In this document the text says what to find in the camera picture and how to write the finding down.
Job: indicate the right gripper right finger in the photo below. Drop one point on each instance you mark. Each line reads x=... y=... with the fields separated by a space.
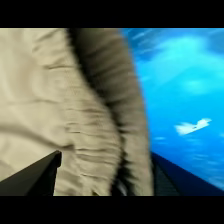
x=176 y=183

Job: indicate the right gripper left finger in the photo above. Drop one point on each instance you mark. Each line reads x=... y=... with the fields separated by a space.
x=30 y=180

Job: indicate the brown pants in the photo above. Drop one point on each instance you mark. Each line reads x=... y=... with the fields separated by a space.
x=66 y=100

